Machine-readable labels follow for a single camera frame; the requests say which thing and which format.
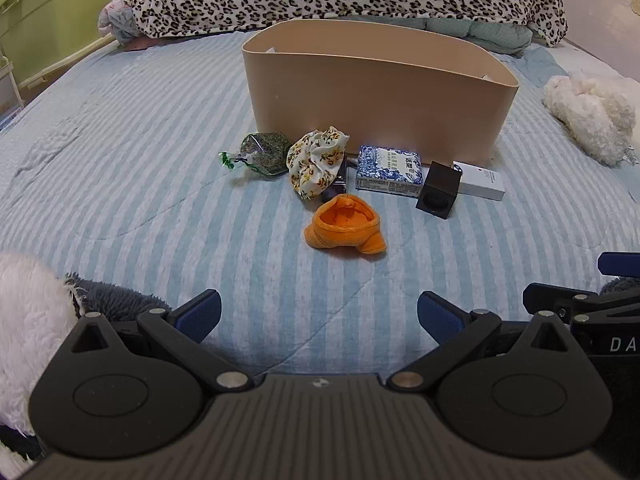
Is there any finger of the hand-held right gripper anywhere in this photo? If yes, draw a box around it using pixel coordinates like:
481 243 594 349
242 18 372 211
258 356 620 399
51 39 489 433
522 282 603 322
598 252 640 279

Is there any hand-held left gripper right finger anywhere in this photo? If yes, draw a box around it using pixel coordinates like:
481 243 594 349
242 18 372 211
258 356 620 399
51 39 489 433
385 291 577 392

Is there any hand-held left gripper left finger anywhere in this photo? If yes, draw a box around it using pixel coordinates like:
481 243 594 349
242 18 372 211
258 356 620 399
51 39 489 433
64 289 253 393

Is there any grey fluffy cloth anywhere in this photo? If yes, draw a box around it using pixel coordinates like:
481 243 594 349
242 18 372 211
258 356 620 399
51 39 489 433
65 272 168 328

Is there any black cube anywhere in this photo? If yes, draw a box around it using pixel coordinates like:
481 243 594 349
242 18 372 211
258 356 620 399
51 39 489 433
416 161 462 218

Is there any orange sock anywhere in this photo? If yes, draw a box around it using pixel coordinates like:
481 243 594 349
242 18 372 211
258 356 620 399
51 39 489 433
303 193 387 257

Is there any white rectangular box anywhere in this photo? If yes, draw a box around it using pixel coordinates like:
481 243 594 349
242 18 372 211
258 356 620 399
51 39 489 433
451 161 506 202

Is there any blue striped bed sheet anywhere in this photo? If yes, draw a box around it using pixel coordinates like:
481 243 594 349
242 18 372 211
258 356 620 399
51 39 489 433
0 30 640 378

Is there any white plush toy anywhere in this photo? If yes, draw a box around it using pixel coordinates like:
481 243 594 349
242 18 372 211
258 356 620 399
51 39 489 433
542 74 640 167

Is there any blue patterned box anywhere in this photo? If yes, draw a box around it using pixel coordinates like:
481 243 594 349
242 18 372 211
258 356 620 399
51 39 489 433
355 145 426 197

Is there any small dark object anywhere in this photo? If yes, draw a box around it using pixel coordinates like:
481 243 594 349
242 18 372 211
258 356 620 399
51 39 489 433
320 159 359 204

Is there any white fluffy cloth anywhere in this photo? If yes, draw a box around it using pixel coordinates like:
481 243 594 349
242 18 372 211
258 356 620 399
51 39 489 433
0 251 81 436

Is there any green dried herb packet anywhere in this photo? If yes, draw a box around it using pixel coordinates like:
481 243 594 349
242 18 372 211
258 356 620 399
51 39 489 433
218 131 292 179

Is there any floral fabric scrunchie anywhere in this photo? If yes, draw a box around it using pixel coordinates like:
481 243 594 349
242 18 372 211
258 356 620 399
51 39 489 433
286 127 351 201

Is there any beige plastic storage bin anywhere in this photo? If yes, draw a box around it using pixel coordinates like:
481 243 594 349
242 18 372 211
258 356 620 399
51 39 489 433
242 18 520 166

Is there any teal quilt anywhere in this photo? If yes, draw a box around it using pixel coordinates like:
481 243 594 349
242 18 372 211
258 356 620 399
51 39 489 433
400 16 535 57

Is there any pale pink cloth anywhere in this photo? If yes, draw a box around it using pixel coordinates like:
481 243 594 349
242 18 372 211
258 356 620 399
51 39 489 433
98 0 138 43

